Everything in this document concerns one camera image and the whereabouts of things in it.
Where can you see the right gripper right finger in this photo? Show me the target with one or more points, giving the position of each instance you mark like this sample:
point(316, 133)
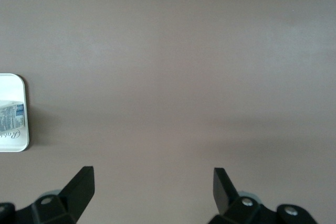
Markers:
point(223, 192)

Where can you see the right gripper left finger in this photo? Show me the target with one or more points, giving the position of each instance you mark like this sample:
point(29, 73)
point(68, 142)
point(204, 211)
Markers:
point(78, 187)

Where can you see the blue and white milk carton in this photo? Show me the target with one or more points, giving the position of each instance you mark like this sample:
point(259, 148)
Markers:
point(10, 116)

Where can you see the cream tray with rabbit print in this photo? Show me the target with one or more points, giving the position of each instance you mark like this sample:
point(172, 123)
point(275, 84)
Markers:
point(10, 87)

